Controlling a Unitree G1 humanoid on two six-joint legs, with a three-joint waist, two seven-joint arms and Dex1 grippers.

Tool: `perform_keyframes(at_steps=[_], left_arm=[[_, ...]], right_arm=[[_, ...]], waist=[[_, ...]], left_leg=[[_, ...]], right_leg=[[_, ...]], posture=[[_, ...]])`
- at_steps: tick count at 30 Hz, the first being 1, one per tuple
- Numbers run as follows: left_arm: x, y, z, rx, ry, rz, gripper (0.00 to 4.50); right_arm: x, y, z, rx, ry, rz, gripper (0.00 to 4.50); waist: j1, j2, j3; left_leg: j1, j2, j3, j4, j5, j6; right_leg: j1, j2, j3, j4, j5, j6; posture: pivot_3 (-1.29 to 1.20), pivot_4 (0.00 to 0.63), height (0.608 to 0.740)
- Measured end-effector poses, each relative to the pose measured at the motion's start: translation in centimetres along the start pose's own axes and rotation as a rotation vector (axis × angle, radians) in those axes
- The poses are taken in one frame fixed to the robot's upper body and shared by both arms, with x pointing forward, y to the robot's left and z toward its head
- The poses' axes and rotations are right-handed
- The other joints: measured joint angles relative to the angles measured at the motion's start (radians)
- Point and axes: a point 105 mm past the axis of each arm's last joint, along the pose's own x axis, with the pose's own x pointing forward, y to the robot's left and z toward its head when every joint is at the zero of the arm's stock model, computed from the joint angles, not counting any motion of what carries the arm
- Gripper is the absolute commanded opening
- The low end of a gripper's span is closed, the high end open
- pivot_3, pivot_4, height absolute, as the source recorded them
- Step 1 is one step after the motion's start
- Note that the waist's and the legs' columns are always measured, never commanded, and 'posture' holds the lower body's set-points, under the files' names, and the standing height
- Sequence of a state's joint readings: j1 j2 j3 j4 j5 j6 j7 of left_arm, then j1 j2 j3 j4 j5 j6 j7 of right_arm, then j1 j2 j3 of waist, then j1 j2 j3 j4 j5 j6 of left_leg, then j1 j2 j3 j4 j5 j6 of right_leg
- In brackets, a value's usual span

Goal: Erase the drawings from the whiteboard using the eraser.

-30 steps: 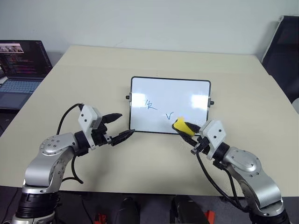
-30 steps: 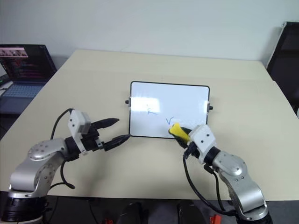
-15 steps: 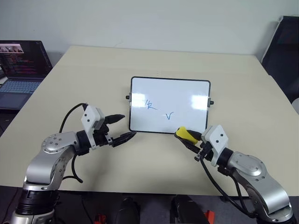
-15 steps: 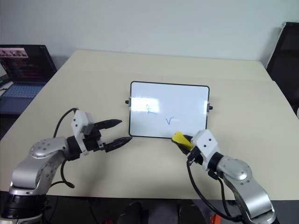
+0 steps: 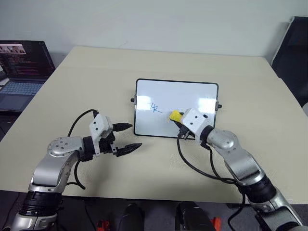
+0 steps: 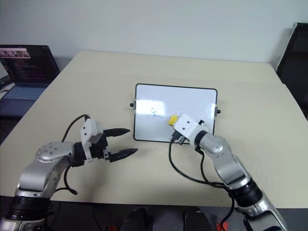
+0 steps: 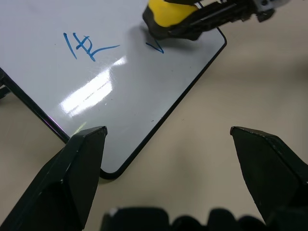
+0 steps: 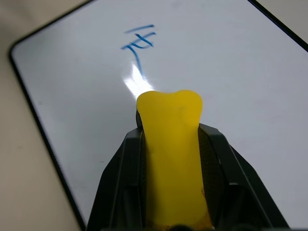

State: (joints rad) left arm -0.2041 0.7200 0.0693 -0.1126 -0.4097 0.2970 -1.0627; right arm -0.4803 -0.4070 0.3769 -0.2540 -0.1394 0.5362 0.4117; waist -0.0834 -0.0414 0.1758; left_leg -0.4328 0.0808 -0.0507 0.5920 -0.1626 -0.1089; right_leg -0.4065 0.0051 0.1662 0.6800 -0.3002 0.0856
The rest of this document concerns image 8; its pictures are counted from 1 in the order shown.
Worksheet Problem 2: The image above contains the yellow whiteboard eraser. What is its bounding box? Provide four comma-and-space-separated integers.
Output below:
135, 90, 215, 231

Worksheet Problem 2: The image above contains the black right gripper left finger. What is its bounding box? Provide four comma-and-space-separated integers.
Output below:
86, 127, 154, 231

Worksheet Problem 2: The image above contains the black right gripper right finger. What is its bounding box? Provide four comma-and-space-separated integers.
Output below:
197, 122, 294, 231

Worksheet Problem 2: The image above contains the black-framed whiteboard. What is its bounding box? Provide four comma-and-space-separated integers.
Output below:
9, 0, 308, 231

